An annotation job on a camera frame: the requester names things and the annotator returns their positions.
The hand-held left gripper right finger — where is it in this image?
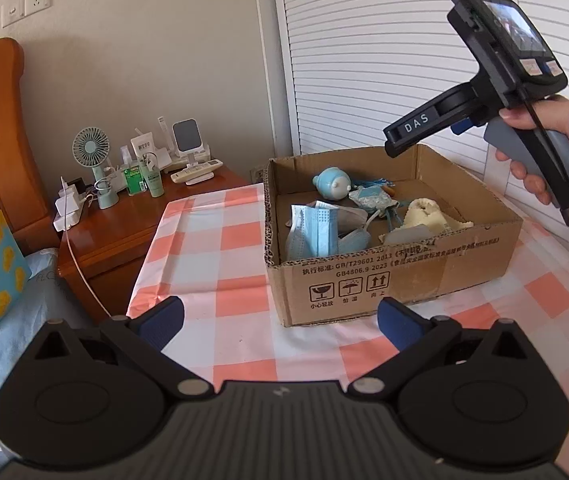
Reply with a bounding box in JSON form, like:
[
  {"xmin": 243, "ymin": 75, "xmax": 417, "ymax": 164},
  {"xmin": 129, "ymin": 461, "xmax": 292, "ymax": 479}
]
[{"xmin": 349, "ymin": 297, "xmax": 532, "ymax": 401}]

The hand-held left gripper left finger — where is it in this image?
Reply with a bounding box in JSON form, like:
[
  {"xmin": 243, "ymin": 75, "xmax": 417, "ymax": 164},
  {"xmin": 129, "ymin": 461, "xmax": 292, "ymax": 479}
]
[{"xmin": 29, "ymin": 296, "xmax": 210, "ymax": 401}]

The cardboard box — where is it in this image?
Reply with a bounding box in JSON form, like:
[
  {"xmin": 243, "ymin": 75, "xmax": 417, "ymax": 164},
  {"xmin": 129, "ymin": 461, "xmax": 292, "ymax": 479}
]
[{"xmin": 263, "ymin": 143, "xmax": 524, "ymax": 328}]

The grey cloth pouch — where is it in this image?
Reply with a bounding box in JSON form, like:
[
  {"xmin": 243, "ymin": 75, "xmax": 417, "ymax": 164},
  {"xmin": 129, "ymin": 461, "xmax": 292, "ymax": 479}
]
[{"xmin": 379, "ymin": 225, "xmax": 447, "ymax": 248}]

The blue face mask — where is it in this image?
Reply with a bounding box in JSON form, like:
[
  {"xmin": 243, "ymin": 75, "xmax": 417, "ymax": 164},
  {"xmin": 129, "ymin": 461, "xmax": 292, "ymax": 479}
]
[
  {"xmin": 284, "ymin": 201, "xmax": 340, "ymax": 263},
  {"xmin": 337, "ymin": 227, "xmax": 372, "ymax": 258}
]

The cream fluffy cloth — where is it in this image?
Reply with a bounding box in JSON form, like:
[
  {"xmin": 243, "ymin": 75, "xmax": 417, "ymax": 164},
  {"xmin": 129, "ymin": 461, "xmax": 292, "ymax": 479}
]
[{"xmin": 431, "ymin": 212, "xmax": 476, "ymax": 235}]

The grey face mask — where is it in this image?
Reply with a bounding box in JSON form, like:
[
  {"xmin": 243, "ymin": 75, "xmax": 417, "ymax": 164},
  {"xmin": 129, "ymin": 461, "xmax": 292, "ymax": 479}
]
[{"xmin": 337, "ymin": 205, "xmax": 370, "ymax": 233}]

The blue brocade sachet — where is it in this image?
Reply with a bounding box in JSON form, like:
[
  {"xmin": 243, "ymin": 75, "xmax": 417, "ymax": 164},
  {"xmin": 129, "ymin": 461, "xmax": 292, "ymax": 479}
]
[{"xmin": 349, "ymin": 180, "xmax": 405, "ymax": 211}]

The person's right hand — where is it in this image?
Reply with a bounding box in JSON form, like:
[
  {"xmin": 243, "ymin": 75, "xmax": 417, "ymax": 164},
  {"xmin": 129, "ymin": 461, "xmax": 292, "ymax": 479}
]
[{"xmin": 494, "ymin": 94, "xmax": 569, "ymax": 206}]

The wooden nightstand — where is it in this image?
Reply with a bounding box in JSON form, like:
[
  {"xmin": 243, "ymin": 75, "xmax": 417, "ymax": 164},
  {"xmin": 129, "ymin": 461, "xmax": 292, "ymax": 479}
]
[{"xmin": 57, "ymin": 165, "xmax": 252, "ymax": 326}]

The orange checkered tablecloth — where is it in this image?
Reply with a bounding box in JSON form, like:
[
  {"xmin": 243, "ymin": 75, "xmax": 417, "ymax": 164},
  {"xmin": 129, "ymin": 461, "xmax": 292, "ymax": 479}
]
[{"xmin": 127, "ymin": 180, "xmax": 569, "ymax": 461}]

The white power strip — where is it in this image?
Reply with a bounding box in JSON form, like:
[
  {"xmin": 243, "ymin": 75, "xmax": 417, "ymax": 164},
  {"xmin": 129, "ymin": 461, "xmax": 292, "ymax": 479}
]
[{"xmin": 53, "ymin": 195, "xmax": 90, "ymax": 233}]

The small green tube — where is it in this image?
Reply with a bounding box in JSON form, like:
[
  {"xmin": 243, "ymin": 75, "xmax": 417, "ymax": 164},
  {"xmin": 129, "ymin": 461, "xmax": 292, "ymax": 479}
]
[{"xmin": 144, "ymin": 157, "xmax": 165, "ymax": 198}]

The green bottle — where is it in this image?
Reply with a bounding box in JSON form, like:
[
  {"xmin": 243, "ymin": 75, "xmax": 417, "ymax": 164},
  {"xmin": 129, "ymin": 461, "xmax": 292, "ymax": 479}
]
[{"xmin": 123, "ymin": 160, "xmax": 145, "ymax": 195}]

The blue bed sheet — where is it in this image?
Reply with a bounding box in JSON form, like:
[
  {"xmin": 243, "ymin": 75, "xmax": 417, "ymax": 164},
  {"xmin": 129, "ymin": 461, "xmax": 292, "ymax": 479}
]
[{"xmin": 0, "ymin": 247, "xmax": 115, "ymax": 480}]

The white charger plug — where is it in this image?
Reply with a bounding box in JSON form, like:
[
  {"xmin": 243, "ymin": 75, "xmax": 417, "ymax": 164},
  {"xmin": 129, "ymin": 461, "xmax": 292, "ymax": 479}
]
[{"xmin": 57, "ymin": 177, "xmax": 82, "ymax": 216}]

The blue round plush toy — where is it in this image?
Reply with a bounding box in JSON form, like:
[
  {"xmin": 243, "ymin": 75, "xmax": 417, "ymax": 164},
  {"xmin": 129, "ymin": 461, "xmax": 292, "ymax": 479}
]
[{"xmin": 313, "ymin": 167, "xmax": 351, "ymax": 202}]

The white remote control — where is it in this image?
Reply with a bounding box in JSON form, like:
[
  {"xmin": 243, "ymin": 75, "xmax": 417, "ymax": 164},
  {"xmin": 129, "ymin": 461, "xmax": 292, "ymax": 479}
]
[{"xmin": 171, "ymin": 159, "xmax": 224, "ymax": 183}]

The white router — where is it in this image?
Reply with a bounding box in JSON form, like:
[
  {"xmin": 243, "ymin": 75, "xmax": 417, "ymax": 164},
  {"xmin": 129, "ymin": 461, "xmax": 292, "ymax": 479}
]
[{"xmin": 157, "ymin": 117, "xmax": 180, "ymax": 171}]

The white tube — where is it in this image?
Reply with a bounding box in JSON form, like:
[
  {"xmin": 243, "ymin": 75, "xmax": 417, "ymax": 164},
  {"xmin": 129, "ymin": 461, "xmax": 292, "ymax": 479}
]
[{"xmin": 131, "ymin": 132, "xmax": 158, "ymax": 166}]

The green handheld fan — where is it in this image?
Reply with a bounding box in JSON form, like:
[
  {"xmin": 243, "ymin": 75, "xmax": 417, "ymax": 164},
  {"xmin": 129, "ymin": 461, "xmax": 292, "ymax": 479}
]
[{"xmin": 72, "ymin": 126, "xmax": 120, "ymax": 209}]

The white phone stand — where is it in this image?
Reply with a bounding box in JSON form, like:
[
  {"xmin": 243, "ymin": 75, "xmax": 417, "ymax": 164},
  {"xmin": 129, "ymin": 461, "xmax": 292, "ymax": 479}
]
[{"xmin": 171, "ymin": 119, "xmax": 212, "ymax": 173}]

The white charging cable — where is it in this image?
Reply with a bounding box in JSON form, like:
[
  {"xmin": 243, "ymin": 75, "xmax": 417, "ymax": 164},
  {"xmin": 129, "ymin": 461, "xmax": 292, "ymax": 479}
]
[{"xmin": 62, "ymin": 227, "xmax": 115, "ymax": 318}]

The white wall switch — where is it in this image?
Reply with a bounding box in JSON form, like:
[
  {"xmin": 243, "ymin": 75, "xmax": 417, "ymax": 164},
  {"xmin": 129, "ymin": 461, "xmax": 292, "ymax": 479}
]
[{"xmin": 1, "ymin": 2, "xmax": 26, "ymax": 29}]

